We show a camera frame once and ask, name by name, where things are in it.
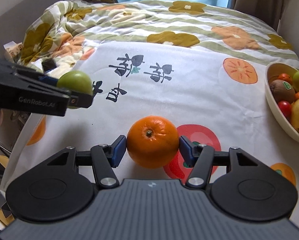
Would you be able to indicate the small patterned box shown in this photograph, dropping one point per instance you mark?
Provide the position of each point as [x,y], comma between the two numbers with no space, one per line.
[12,51]

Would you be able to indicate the cream yellow cartoon bowl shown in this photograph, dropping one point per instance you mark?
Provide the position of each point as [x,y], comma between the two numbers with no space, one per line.
[273,70]

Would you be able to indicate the white fruit print cloth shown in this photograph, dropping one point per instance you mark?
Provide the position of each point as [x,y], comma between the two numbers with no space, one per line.
[187,86]

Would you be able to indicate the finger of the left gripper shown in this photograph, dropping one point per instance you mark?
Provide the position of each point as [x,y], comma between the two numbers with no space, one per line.
[44,96]
[22,76]

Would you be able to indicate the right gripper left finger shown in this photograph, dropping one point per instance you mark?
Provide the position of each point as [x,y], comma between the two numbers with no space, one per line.
[103,158]

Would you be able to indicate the small mandarin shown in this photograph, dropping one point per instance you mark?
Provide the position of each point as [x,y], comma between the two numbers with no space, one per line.
[285,77]

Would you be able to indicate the floral striped duvet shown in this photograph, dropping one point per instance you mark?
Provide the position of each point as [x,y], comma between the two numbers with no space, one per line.
[70,31]

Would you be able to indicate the large orange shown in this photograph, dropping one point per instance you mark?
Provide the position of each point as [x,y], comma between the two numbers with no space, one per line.
[152,142]

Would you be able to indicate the small green apple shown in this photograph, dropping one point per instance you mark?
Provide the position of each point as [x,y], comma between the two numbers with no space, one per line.
[80,86]

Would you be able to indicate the black smartphone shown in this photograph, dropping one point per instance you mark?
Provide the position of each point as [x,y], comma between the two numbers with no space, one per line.
[48,65]

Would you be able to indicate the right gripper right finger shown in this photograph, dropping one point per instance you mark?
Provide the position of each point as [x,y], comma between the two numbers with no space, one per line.
[201,158]

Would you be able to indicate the brown kiwi with sticker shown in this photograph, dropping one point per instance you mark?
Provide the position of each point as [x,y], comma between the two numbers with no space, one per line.
[282,91]

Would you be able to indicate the red cherry tomato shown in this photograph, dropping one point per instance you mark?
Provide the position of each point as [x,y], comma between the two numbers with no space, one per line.
[286,109]

